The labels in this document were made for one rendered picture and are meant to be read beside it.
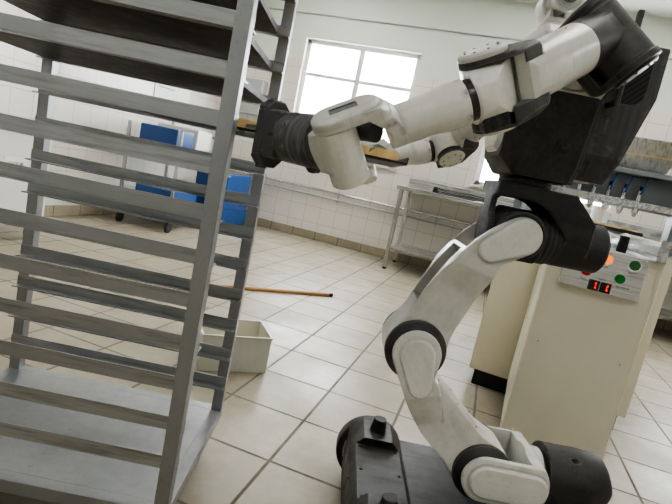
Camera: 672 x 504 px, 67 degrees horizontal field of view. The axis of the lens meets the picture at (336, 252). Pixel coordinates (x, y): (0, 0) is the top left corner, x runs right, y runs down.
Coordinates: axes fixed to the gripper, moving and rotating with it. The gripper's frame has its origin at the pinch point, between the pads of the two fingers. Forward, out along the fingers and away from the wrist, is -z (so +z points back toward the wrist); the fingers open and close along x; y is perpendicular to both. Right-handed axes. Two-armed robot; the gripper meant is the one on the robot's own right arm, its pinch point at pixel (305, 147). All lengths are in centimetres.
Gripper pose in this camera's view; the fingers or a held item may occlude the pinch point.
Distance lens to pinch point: 139.1
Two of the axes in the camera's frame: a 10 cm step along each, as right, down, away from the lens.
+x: 2.1, -9.6, -1.6
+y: 6.7, 2.7, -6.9
